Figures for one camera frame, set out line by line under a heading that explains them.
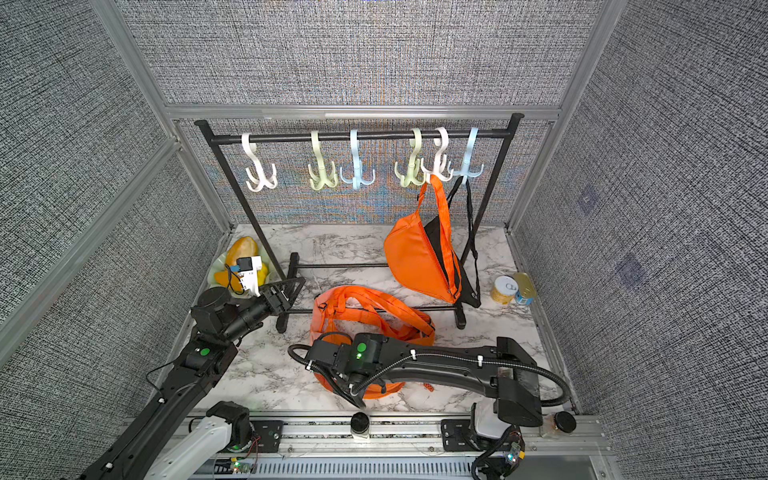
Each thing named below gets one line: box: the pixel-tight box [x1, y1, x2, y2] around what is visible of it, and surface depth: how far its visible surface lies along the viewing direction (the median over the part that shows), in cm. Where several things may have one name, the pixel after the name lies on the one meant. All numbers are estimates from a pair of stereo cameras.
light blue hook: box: [340, 129, 376, 189], surface depth 65 cm
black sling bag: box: [424, 176, 481, 308], surface depth 85 cm
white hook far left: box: [241, 133, 278, 192], surface depth 66 cm
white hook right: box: [421, 127, 454, 184], surface depth 68 cm
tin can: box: [490, 275, 519, 305], surface depth 97 cm
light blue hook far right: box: [448, 127, 484, 184], surface depth 66 cm
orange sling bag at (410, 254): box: [384, 174, 462, 304], surface depth 89 cm
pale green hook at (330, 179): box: [308, 131, 338, 191], surface depth 68 cm
